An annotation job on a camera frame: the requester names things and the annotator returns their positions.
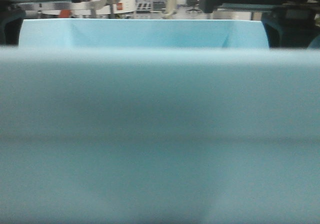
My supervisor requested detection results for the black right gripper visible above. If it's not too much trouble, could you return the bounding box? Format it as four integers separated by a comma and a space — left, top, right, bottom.
199, 0, 320, 48

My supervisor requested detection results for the light blue plastic box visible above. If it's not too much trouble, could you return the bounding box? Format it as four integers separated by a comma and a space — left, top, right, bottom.
0, 19, 320, 224

